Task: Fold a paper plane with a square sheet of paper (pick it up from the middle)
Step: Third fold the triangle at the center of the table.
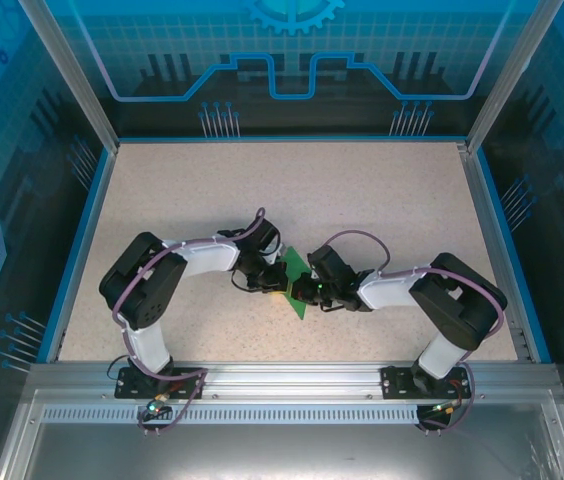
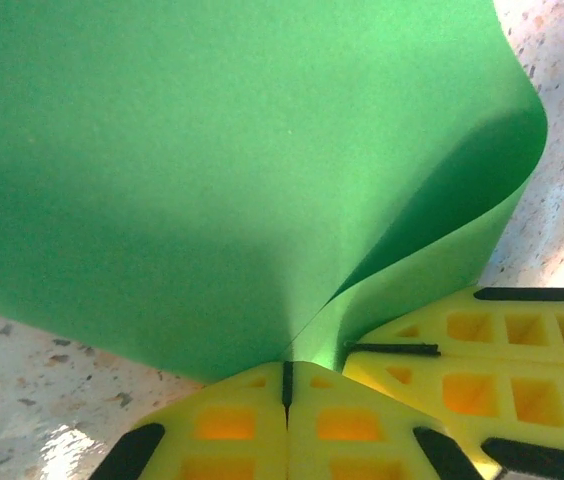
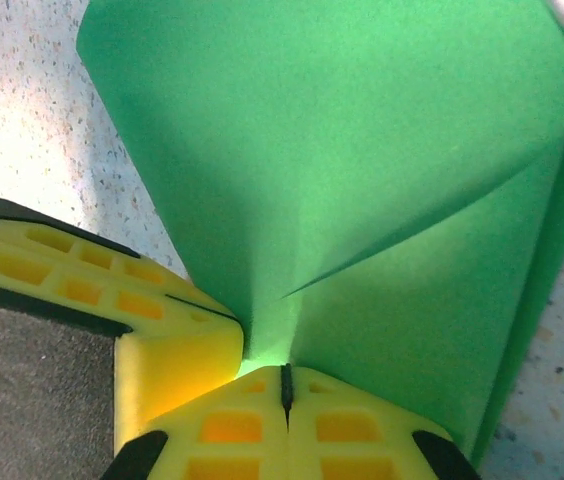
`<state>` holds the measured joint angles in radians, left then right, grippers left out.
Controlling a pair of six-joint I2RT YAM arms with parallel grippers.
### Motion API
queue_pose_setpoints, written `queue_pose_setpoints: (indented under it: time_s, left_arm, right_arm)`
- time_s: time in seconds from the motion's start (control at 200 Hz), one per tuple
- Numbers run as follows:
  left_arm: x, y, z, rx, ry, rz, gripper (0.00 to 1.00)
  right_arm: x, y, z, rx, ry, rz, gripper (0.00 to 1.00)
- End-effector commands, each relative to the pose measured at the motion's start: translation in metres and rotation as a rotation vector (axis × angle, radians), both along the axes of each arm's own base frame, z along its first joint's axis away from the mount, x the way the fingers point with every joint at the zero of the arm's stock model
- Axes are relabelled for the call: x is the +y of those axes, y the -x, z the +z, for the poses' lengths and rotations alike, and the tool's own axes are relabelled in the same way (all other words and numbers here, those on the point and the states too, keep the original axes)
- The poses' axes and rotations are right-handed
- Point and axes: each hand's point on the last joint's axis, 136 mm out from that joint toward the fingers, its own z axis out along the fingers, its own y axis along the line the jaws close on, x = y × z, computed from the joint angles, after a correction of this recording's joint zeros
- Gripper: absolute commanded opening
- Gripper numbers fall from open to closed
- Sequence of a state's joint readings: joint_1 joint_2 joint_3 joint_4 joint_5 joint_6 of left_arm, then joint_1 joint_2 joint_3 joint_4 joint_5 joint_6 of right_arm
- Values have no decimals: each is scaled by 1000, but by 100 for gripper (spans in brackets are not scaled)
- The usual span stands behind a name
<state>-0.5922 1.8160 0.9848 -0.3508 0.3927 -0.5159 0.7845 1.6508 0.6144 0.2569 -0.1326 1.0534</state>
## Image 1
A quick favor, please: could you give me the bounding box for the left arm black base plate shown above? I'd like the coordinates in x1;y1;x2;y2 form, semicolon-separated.
114;367;207;401

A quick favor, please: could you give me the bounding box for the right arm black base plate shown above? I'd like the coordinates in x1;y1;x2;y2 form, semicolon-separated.
380;364;478;401

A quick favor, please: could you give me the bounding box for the metal bottom tray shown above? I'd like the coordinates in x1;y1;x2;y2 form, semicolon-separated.
0;389;564;480

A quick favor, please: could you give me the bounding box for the aluminium frame post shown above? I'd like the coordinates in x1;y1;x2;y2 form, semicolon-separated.
465;0;564;154
17;0;121;152

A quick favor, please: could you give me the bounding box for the aluminium mounting rail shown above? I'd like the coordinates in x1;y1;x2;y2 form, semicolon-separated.
26;360;563;396

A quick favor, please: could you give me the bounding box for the cable connector with green light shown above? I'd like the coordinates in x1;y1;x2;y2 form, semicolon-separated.
429;397;465;417
144;393;169;417

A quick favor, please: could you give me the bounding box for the aluminium side rail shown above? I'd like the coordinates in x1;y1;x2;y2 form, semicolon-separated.
456;142;536;362

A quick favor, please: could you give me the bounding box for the green square paper sheet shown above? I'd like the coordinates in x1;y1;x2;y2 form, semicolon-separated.
279;247;311;320

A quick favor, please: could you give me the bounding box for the slotted metal cable duct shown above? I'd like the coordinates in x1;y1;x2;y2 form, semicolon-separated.
41;405;421;426

